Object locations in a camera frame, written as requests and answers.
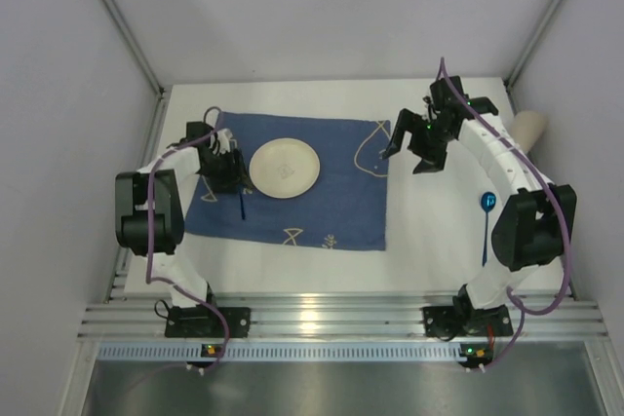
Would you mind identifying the blue metal fork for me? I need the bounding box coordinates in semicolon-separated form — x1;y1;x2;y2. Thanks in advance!
238;186;247;220

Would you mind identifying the cream round plate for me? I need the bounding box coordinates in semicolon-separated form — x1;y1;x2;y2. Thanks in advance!
249;138;321;200

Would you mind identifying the blue metal spoon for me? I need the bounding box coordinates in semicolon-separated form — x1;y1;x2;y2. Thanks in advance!
480;191;497;266

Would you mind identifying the beige speckled cup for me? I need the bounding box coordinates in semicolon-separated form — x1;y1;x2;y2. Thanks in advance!
509;110;549;154

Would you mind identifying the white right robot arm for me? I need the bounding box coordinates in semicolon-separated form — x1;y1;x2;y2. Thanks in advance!
381;74;577;326

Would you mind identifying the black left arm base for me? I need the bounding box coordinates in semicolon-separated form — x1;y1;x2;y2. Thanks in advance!
165;306;252;338

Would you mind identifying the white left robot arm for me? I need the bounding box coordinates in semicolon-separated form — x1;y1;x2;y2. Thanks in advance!
115;121;252;309

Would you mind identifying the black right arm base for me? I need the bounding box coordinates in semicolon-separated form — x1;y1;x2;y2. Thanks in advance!
422;306;514;342

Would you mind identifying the aluminium mounting rail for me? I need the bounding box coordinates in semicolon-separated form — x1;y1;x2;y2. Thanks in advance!
78;293;608;342

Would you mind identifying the white slotted cable duct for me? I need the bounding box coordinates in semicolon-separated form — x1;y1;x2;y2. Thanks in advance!
97;342;489;362

